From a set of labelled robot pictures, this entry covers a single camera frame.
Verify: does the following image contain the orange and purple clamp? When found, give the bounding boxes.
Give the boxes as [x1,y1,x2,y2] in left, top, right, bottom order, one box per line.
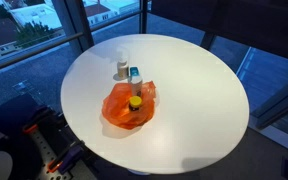
[47,140,85,175]
[21,105,52,135]

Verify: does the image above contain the blue capped container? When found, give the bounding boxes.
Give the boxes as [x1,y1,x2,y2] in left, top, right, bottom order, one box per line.
[128,66,141,83]

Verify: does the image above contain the dark window post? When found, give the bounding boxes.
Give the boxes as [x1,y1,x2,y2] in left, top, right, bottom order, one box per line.
[52,0,95,52]

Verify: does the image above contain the thin dark window mullion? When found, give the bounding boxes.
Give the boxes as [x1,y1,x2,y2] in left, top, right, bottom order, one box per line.
[139,0,149,35]

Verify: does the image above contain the white pill bottle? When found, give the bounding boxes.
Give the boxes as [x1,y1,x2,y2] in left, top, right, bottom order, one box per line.
[116,53,130,80]

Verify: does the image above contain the slanted dark window beam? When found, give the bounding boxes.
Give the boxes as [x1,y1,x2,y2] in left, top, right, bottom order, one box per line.
[250,83,288,130]

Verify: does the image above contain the yellow lid dark jar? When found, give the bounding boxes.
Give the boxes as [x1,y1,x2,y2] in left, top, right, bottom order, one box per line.
[128,95,143,113]

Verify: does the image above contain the tall white capped bottle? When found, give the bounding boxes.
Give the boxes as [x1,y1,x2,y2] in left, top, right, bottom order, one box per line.
[130,75,144,99]

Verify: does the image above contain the white table pedestal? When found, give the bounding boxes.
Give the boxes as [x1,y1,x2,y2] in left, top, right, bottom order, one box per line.
[127,168,152,177]

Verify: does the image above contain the orange plastic bag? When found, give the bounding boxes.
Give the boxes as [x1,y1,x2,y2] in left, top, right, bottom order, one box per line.
[101,80,158,131]

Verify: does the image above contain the grey perforated mounting plate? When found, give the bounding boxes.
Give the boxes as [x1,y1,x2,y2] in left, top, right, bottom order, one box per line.
[27,128,75,180]

